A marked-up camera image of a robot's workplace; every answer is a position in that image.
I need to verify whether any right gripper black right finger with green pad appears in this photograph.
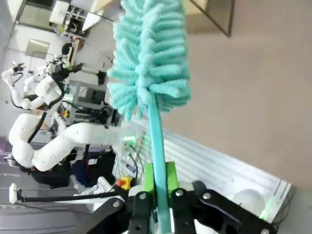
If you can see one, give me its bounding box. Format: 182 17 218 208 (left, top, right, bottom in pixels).
165 161 276 234

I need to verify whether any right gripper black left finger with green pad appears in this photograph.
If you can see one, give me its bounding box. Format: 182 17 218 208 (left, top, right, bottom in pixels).
87 163 157 234

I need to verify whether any turquoise microfiber duster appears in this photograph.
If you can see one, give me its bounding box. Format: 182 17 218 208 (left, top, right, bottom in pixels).
106 0 192 234

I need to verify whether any yellow emergency stop button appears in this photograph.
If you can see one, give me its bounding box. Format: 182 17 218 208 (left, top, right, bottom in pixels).
116 175 133 190

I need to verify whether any white slatted dish rack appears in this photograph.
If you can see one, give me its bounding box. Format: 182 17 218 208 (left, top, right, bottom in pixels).
113 120 293 224

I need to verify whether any white dome object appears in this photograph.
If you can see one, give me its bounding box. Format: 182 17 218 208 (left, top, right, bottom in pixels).
230 189 266 218

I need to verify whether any grey equipment cart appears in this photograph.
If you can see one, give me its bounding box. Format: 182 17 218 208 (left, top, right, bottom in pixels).
72 80 109 112

